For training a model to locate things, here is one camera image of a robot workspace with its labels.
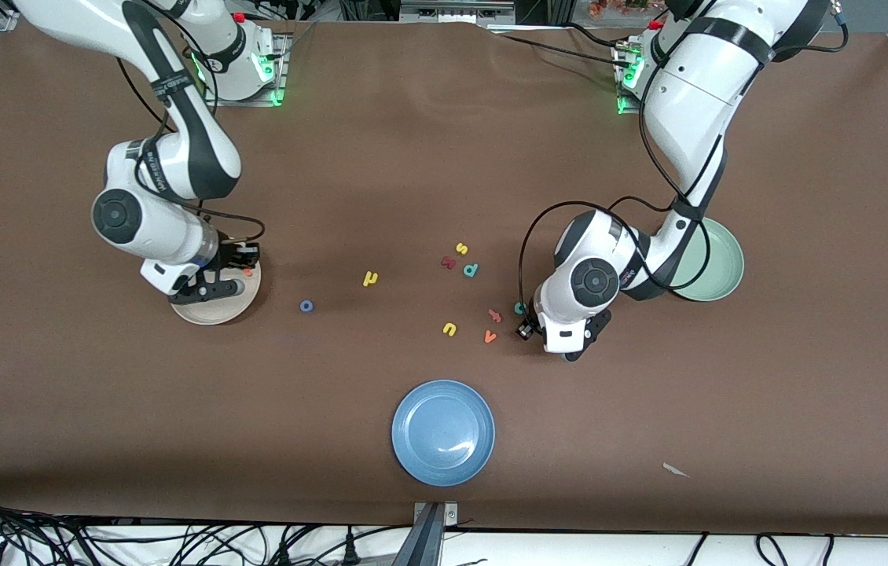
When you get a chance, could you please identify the colourful floral object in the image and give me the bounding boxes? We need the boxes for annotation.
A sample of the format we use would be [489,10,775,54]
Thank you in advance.
[587,0,649,17]

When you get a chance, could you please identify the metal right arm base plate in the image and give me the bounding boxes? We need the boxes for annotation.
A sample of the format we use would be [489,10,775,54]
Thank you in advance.
[203,31,289,108]

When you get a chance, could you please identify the brown paper table cover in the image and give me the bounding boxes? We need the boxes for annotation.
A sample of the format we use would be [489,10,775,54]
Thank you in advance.
[0,14,888,537]

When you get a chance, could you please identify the metal camera stand post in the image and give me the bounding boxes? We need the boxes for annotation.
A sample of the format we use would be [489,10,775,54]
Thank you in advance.
[391,501,461,566]

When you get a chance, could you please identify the blue plate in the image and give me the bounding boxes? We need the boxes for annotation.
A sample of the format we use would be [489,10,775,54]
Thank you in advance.
[391,380,496,487]

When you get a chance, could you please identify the beige brown plate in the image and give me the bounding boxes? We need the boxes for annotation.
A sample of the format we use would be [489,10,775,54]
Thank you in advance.
[171,263,262,325]

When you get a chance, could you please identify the black base cable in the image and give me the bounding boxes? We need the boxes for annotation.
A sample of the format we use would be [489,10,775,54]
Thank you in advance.
[489,24,629,68]

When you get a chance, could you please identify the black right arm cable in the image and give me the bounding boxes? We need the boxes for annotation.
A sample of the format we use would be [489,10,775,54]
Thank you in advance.
[116,55,266,244]

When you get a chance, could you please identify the grey metal box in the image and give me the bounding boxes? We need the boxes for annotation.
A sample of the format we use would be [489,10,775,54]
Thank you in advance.
[399,0,517,23]

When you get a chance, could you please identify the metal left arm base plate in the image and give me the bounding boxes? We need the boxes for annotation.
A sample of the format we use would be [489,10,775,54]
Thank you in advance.
[615,39,649,116]

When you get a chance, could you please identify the green plate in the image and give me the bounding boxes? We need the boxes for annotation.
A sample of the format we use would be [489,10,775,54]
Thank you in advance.
[672,218,745,302]

